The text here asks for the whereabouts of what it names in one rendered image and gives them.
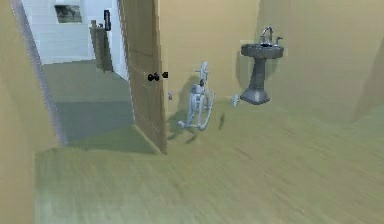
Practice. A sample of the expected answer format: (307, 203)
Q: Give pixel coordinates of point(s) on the small white floor object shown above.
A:
(235, 99)

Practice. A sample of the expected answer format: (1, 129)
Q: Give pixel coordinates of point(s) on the brown wooden room door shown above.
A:
(143, 66)

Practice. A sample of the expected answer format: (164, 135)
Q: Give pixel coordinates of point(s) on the silver sink faucet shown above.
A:
(268, 36)

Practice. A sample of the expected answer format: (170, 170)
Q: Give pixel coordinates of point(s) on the white metal frame stand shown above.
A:
(199, 100)

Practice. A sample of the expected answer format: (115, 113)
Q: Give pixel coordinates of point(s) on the small white wall fitting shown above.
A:
(170, 95)

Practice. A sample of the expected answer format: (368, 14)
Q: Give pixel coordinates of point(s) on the grey pedestal sink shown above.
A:
(259, 73)

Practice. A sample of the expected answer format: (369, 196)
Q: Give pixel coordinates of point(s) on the black wall box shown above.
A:
(107, 20)

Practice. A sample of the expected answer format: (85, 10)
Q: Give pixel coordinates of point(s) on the dark framed wall picture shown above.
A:
(68, 13)

